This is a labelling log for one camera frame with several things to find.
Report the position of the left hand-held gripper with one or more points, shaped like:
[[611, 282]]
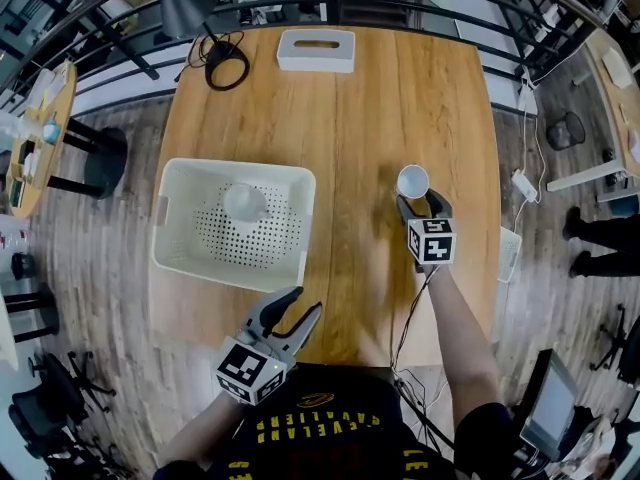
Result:
[[250, 368]]

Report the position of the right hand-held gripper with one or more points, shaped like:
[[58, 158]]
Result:
[[432, 243]]

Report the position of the white printed paper cup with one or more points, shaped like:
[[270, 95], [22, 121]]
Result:
[[412, 182]]

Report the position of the white perforated plastic basket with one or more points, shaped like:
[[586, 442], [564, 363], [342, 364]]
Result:
[[200, 248]]

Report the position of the white mug with handle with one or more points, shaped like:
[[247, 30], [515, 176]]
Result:
[[242, 200]]

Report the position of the person's left forearm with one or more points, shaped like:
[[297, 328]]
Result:
[[207, 430]]

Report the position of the person's right forearm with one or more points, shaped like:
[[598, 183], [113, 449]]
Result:
[[465, 348]]

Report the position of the white tissue box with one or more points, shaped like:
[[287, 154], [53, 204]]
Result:
[[315, 55]]

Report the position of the small white perforated basket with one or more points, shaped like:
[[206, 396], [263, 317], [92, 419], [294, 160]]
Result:
[[510, 253]]

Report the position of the white power strip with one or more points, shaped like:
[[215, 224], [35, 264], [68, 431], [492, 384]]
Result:
[[524, 185]]

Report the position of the person's dark jersey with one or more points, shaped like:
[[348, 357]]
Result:
[[330, 433]]

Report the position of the white extension socket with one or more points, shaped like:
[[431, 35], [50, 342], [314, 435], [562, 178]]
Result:
[[526, 97]]

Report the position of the black mesh wastebasket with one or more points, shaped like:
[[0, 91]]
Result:
[[565, 130]]

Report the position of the teal bin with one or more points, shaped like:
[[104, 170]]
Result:
[[625, 206]]

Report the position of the wooden table with white legs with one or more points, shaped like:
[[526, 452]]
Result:
[[610, 98]]

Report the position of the pale pink notepad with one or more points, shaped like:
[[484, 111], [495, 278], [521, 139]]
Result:
[[635, 147]]

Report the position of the black computer monitor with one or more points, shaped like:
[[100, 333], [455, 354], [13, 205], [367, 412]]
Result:
[[550, 403]]

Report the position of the round wooden table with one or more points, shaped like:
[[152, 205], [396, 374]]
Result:
[[105, 165]]

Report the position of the black office chair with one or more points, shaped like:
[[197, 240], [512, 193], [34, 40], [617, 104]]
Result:
[[50, 403], [627, 353]]

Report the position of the black round container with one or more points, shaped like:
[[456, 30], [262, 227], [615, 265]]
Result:
[[22, 266]]

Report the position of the light blue packet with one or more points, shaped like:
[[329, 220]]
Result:
[[51, 133]]

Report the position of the black desk lamp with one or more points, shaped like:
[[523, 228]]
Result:
[[180, 3]]

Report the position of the clear plastic container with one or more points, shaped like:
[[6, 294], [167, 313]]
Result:
[[41, 90]]

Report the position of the black framed glass door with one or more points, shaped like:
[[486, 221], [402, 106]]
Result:
[[35, 8]]

